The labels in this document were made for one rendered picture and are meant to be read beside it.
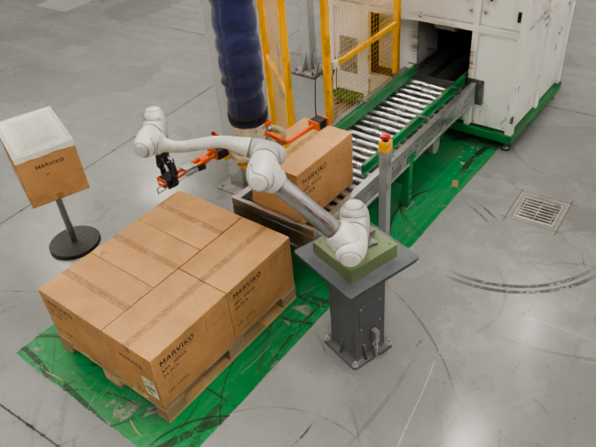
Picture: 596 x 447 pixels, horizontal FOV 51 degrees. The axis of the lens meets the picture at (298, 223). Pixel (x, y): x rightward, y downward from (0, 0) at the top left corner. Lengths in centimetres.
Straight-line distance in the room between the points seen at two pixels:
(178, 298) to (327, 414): 108
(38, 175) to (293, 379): 216
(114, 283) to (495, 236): 273
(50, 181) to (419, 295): 261
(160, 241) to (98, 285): 49
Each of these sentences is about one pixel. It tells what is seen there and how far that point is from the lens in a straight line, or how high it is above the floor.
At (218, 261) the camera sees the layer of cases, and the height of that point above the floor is 54.
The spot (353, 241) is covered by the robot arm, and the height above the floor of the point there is 107.
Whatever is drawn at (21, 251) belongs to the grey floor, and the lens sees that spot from 541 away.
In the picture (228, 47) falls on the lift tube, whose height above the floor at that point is 183.
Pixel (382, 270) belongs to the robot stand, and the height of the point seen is 75.
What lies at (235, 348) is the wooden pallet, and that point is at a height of 8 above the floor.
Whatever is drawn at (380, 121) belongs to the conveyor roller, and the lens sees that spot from 517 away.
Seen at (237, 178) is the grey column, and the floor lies 10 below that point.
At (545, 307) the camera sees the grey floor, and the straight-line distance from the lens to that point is 444.
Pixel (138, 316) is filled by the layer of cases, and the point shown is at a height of 54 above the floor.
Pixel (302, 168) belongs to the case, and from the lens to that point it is 388.
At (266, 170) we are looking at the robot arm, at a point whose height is 149.
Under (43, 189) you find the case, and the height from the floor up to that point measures 74.
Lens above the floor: 309
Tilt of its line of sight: 38 degrees down
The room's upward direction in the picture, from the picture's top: 5 degrees counter-clockwise
